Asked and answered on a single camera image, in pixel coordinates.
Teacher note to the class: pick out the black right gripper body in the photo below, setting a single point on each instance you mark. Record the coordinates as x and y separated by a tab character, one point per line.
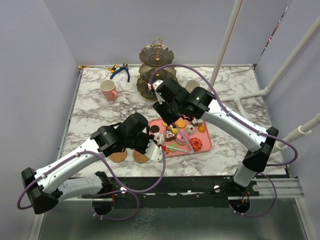
169	113

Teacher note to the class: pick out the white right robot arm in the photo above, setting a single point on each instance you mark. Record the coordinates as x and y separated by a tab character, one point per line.
259	141

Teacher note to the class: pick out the yellow cake slice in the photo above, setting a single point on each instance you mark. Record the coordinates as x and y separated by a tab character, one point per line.
173	129

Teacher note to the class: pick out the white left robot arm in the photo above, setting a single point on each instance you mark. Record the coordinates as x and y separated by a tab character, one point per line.
47	186

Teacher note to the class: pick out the pink serving tray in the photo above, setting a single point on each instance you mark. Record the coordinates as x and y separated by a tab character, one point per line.
204	137

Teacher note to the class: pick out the round wooden coaster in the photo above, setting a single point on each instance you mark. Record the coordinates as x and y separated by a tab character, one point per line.
139	157
118	156

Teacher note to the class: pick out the orange waffle biscuit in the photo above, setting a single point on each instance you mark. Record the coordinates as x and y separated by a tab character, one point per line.
181	123

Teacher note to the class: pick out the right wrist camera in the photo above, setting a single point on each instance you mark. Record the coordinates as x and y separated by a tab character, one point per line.
152	86

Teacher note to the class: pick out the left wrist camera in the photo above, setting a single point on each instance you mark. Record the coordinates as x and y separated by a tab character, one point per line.
154	152

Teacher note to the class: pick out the green macaron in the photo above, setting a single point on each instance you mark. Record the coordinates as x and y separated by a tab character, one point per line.
173	146

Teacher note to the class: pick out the left round wooden coaster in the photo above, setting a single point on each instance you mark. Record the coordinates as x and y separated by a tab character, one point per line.
118	156

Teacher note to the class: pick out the white chocolate-striped donut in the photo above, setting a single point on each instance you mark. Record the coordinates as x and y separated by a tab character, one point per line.
159	138

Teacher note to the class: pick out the chocolate cake slice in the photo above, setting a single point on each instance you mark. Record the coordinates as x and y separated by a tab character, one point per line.
169	136

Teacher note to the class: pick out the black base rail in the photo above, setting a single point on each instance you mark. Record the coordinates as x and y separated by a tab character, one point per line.
177	192

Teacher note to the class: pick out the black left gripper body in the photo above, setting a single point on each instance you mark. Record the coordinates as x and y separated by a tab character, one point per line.
139	144

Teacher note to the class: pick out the pink mug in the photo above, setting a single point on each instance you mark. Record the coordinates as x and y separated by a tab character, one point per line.
109	90

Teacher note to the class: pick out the green mug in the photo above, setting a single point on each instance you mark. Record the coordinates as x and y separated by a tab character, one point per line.
191	85

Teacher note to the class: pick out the three-tier grey cake stand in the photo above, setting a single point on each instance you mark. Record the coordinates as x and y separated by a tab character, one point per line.
153	57

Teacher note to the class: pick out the layered square cake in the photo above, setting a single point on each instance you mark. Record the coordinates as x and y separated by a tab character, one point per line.
197	122

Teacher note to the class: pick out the pink frosted donut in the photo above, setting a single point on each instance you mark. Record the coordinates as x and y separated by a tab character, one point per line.
182	138

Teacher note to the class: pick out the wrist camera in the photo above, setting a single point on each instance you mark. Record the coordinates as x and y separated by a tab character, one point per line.
152	86
154	152

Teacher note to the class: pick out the metal serving tongs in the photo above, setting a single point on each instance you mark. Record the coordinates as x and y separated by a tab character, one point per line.
181	149

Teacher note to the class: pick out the right round wooden coaster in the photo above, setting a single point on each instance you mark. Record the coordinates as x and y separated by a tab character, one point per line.
139	157

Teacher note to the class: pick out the yellow handled cutters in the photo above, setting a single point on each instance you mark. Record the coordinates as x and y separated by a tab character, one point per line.
113	68

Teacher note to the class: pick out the black sandwich cookie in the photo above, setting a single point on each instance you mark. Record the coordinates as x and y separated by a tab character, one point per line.
154	129

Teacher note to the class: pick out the red frosted donut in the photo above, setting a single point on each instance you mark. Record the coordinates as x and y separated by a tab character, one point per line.
196	144

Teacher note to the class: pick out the orange flower cookie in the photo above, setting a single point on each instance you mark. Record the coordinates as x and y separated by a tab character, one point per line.
202	129

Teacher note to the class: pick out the white pvc pipe frame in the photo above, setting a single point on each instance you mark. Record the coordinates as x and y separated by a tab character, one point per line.
295	97

